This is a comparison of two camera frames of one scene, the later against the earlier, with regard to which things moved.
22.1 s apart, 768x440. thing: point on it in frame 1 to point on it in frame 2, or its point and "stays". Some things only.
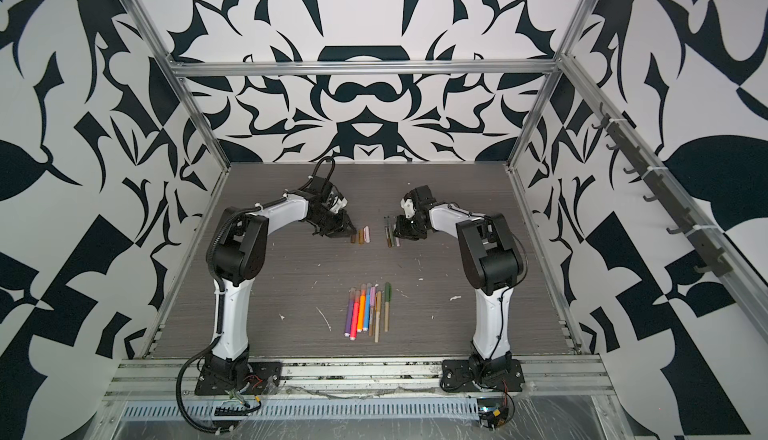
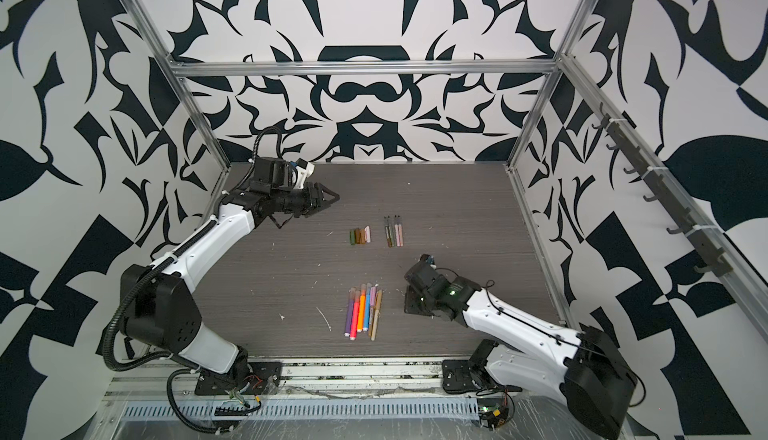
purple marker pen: [349, 314] stays
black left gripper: [344, 229] to [316, 199]
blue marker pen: [367, 306] stays
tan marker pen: [378, 304] stays
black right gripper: [401, 223] to [409, 305]
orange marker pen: [362, 307] stays
